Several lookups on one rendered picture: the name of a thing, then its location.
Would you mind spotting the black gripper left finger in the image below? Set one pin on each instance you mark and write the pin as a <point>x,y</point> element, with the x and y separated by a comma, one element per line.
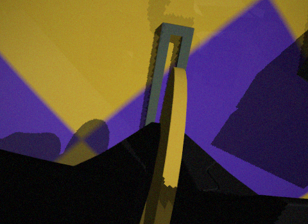
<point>110,188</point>

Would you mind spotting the dark gold round disc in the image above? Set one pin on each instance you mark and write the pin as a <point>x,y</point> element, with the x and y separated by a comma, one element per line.
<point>161,196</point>

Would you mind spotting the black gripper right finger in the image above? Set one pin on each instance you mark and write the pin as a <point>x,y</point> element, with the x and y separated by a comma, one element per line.
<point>207,193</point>

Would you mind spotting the dark grey box walls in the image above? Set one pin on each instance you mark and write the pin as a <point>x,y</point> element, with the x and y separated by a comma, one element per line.
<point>303,72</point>

